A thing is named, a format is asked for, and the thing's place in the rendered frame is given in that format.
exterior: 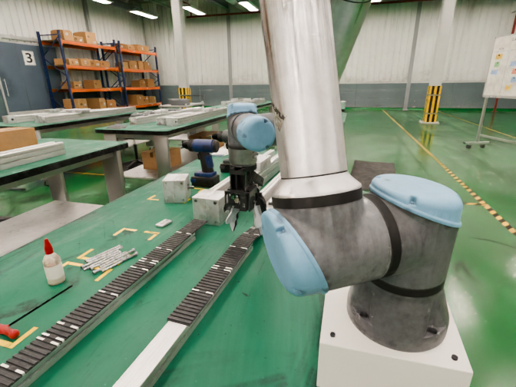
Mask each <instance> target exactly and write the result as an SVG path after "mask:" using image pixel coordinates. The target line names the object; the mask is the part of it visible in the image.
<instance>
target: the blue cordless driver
mask: <svg viewBox="0 0 516 387"><path fill-rule="evenodd" d="M178 146H182V147H183V148H185V149H188V150H189V151H193V152H194V151H195V152H198V154H197V156H198V160H200V165H201V169H202V170H198V171H197V172H195V173H194V175H193V176H192V177H191V179H190V182H191V184H192V186H195V187H209V188H211V187H214V186H215V185H217V184H218V183H219V182H220V175H219V174H217V172H216V171H215V170H213V167H214V165H213V158H212V154H210V153H217V152H218V151H219V149H220V144H219V142H218V141H217V140H207V139H189V140H188V141H184V142H183V143H182V144H178Z"/></svg>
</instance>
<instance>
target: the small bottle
mask: <svg viewBox="0 0 516 387"><path fill-rule="evenodd" d="M44 250H45V254H46V255H45V256H44V259H43V260H42V263H43V267H44V269H45V275H46V277H47V280H48V284H49V285H51V286H55V285H58V284H61V283H63V282H64V281H65V272H64V269H63V266H62V262H61V257H60V256H59V255H58V254H56V253H54V250H53V247H52V245H51V243H50V242H49V240H48V238H45V245H44Z"/></svg>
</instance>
